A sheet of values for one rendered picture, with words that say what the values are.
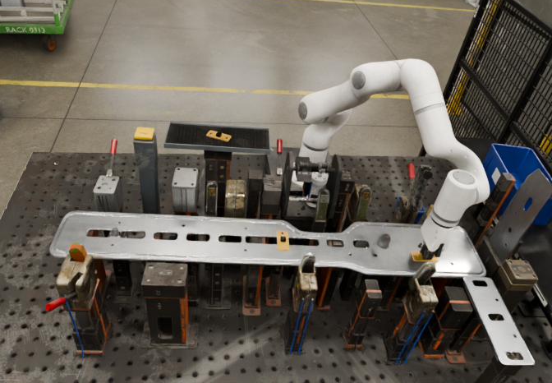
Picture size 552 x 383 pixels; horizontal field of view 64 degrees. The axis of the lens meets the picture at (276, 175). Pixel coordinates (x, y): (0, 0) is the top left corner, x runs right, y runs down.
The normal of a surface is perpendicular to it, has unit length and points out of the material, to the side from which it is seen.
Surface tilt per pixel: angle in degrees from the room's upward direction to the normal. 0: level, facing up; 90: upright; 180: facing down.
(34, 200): 0
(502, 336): 0
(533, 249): 0
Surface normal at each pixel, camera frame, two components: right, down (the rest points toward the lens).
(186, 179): 0.11, -0.77
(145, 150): 0.04, 0.64
